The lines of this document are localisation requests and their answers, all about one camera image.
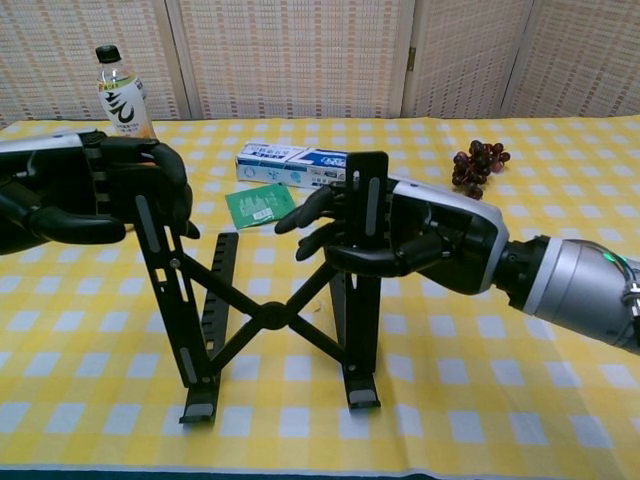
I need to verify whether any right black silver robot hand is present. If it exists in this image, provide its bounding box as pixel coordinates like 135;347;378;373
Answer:
274;174;510;296

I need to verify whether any green sachet packet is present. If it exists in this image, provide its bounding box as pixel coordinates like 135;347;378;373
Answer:
224;182;297;231

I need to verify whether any thin grey wire with plug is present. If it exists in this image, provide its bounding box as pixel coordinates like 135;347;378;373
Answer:
621;257;640;321

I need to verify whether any blue white toothpaste box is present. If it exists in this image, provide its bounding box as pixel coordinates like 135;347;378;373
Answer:
235;141;351;191

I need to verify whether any plastic tea drink bottle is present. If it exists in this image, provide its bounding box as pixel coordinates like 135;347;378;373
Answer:
94;44;156;141

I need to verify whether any dark red grape bunch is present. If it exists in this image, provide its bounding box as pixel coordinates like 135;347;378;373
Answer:
451;139;511;202

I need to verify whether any white woven screen panel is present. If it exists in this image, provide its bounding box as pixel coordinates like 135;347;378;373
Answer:
502;0;640;119
402;0;544;120
0;0;194;129
164;0;416;121

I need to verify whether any yellow white checkered tablecloth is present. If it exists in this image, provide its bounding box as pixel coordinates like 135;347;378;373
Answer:
0;114;640;476

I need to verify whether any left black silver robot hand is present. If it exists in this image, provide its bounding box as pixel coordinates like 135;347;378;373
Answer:
0;130;201;256

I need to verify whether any black folding laptop stand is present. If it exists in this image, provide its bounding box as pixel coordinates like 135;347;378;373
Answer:
134;151;390;425

